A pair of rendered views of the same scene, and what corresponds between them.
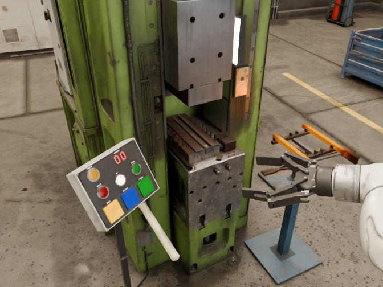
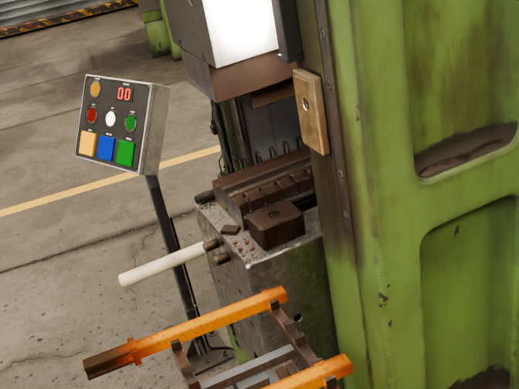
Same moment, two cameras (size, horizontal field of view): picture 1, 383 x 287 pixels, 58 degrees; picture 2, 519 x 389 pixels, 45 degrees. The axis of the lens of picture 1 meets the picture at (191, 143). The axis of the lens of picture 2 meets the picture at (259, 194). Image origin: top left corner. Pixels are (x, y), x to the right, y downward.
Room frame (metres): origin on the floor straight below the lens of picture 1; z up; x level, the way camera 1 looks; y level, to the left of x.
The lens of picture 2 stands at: (1.89, -1.52, 1.78)
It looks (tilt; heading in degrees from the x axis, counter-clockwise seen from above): 29 degrees down; 99
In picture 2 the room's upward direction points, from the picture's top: 11 degrees counter-clockwise
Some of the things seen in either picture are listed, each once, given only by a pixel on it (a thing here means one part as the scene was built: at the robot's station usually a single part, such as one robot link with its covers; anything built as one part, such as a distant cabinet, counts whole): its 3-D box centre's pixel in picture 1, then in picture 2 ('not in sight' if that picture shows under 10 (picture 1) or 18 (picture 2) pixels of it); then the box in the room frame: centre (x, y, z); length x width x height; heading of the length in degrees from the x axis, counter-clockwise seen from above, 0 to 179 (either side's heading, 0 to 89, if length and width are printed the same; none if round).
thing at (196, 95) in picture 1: (186, 80); (274, 49); (1.75, 0.03, 1.32); 0.42 x 0.20 x 0.10; 29
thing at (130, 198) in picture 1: (129, 198); (106, 148); (1.15, 0.28, 1.01); 0.07 x 0.05 x 0.07; 144
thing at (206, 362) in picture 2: not in sight; (200, 345); (1.22, 0.38, 0.05); 0.22 x 0.22 x 0.09; 29
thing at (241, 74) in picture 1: (240, 81); (311, 111); (1.83, -0.28, 1.27); 0.09 x 0.02 x 0.17; 119
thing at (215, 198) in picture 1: (193, 167); (320, 260); (1.78, -0.01, 0.69); 0.56 x 0.38 x 0.45; 29
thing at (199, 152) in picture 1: (186, 136); (294, 175); (1.75, 0.03, 0.96); 0.42 x 0.20 x 0.09; 29
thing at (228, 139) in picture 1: (224, 141); (276, 224); (1.70, -0.20, 0.95); 0.12 x 0.08 x 0.06; 29
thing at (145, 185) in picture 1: (145, 186); (127, 153); (1.23, 0.22, 1.01); 0.07 x 0.05 x 0.07; 144
